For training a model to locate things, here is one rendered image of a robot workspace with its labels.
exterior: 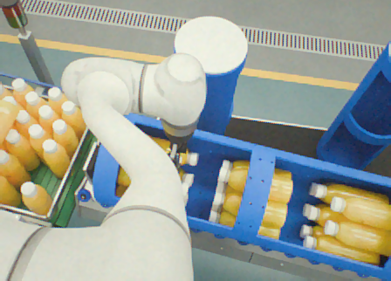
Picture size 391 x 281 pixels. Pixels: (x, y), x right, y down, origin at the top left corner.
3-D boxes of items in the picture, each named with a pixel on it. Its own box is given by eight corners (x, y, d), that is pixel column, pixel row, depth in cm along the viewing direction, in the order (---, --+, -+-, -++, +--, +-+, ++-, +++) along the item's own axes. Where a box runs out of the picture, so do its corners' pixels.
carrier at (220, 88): (194, 180, 222) (232, 151, 231) (206, 88, 145) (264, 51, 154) (162, 143, 231) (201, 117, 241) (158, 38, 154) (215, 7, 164)
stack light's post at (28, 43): (85, 167, 238) (27, 39, 141) (78, 165, 238) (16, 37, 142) (88, 161, 240) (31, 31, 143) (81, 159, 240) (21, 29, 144)
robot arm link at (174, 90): (206, 91, 93) (148, 84, 93) (212, 46, 79) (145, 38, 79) (201, 132, 88) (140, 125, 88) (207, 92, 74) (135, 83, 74)
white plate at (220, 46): (206, 85, 144) (206, 86, 145) (263, 49, 153) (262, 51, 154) (160, 37, 153) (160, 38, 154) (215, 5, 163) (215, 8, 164)
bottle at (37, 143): (64, 162, 142) (50, 138, 125) (43, 168, 140) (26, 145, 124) (59, 146, 145) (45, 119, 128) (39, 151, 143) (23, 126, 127)
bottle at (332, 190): (376, 211, 123) (316, 196, 124) (385, 191, 120) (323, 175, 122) (383, 223, 116) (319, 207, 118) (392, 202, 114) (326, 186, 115)
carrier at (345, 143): (316, 129, 241) (316, 173, 227) (384, 24, 164) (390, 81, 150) (364, 136, 240) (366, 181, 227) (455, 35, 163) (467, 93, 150)
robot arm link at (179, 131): (204, 97, 92) (202, 111, 97) (166, 87, 93) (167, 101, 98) (195, 131, 88) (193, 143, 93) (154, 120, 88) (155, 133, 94)
